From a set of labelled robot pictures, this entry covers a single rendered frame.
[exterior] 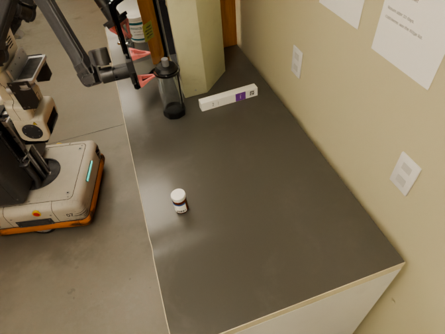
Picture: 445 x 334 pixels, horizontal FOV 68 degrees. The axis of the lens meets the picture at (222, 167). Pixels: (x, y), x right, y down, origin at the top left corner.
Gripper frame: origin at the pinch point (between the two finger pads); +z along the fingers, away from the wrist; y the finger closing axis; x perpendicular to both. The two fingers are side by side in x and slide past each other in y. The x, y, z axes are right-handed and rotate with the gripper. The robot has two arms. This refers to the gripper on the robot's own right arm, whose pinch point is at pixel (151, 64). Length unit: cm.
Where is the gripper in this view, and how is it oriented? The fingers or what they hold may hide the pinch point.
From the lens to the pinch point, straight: 139.0
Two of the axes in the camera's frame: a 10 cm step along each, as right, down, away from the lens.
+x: -3.2, -6.9, 6.6
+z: 9.5, -2.8, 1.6
